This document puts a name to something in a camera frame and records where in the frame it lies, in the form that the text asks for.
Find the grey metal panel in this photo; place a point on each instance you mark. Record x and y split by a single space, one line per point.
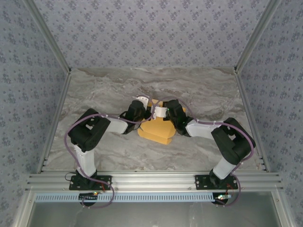
154 215

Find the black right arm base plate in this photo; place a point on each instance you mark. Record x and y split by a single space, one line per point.
202 182

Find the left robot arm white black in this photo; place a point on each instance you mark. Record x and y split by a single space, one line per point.
90 127

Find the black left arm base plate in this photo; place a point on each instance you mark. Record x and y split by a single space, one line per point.
104 183

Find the aluminium mounting beam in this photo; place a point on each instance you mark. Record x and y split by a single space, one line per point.
154 180

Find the aluminium side rail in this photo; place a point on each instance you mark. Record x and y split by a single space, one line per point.
57 113
247 106

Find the yellow paper box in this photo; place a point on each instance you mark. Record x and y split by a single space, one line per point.
158 132

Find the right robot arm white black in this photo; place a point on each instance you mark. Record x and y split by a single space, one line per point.
234 142

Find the aluminium frame post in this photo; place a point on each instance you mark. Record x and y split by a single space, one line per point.
48 35
256 35

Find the small circuit board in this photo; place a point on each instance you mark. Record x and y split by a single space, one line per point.
222 197
88 196

